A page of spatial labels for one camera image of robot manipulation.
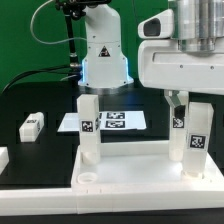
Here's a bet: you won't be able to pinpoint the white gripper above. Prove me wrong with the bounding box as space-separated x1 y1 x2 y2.
138 38 224 118

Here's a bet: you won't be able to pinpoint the white desk top tray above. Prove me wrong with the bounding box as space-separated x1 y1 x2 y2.
71 140 224 191

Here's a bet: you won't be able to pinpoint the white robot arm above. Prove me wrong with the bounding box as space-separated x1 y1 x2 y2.
79 0 224 95

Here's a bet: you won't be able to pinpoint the fiducial marker sheet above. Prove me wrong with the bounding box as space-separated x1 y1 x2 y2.
58 111 146 132

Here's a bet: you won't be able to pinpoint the white L-shaped fence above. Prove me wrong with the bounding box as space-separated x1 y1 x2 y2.
0 186 224 216

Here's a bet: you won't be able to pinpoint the white block left edge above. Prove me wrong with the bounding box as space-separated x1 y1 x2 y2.
0 147 9 174

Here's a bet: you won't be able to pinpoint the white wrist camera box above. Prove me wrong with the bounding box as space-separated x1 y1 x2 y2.
138 9 174 40

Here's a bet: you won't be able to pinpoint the black cables on table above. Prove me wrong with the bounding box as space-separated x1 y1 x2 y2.
0 64 83 96

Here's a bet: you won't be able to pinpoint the grey cable loop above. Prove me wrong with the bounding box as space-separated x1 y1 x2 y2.
30 0 88 46

